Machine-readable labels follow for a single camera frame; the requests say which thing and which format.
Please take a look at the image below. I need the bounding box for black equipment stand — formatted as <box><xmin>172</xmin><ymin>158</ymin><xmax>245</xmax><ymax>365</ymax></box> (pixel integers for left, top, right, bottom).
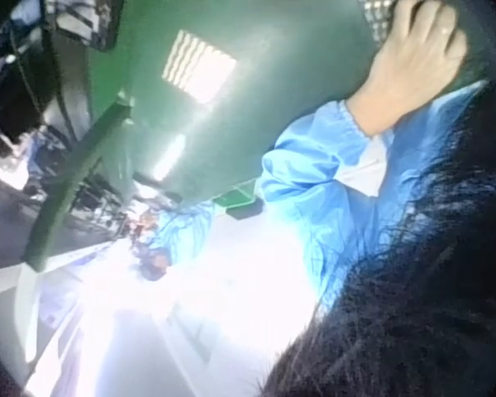
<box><xmin>0</xmin><ymin>0</ymin><xmax>90</xmax><ymax>146</ymax></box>

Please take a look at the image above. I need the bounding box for grey grid tray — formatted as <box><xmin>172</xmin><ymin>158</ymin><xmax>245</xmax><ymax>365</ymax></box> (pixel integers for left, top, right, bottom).
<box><xmin>357</xmin><ymin>0</ymin><xmax>401</xmax><ymax>45</ymax></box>

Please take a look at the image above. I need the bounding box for green plastic bin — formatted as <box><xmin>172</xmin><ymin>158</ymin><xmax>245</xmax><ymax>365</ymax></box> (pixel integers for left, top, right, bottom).
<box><xmin>212</xmin><ymin>184</ymin><xmax>260</xmax><ymax>208</ymax></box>

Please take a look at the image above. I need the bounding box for green table frame bar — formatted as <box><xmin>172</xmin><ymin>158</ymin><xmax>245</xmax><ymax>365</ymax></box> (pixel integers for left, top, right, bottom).
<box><xmin>19</xmin><ymin>102</ymin><xmax>134</xmax><ymax>272</ymax></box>

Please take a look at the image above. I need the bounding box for dark plastic tray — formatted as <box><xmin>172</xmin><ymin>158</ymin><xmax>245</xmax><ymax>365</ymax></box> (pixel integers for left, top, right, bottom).
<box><xmin>226</xmin><ymin>201</ymin><xmax>263</xmax><ymax>222</ymax></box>

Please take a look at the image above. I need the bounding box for person's left hand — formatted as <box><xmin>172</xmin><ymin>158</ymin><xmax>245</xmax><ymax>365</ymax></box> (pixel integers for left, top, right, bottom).
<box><xmin>348</xmin><ymin>0</ymin><xmax>470</xmax><ymax>138</ymax></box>

